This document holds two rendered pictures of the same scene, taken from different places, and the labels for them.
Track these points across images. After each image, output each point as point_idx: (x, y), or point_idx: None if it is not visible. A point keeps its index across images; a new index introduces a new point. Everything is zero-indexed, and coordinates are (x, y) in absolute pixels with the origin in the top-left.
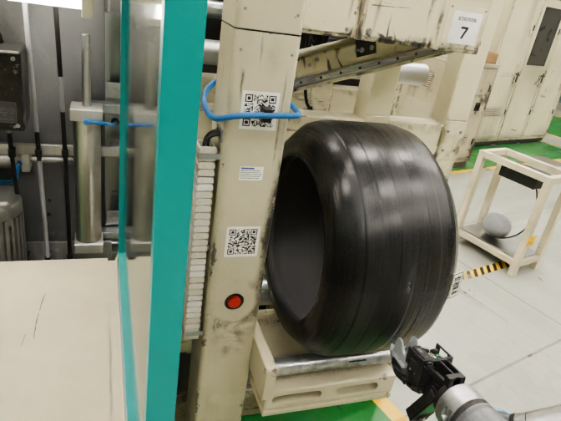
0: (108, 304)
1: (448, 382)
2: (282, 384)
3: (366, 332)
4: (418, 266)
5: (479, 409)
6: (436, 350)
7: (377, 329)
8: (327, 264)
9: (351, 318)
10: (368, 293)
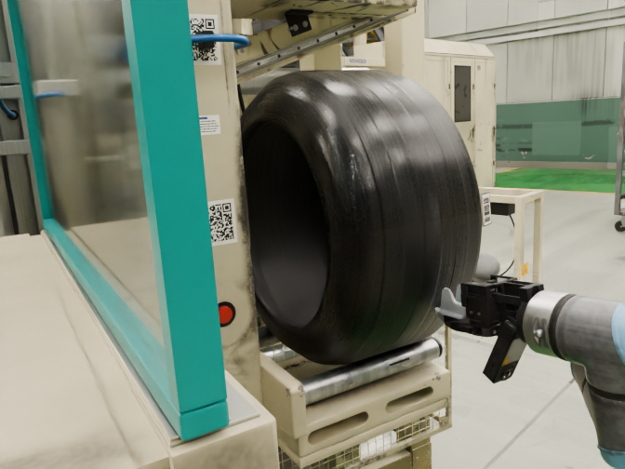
0: (37, 253)
1: (526, 294)
2: (315, 415)
3: (402, 288)
4: (439, 185)
5: (578, 300)
6: (493, 280)
7: (415, 281)
8: (330, 212)
9: (379, 270)
10: (392, 227)
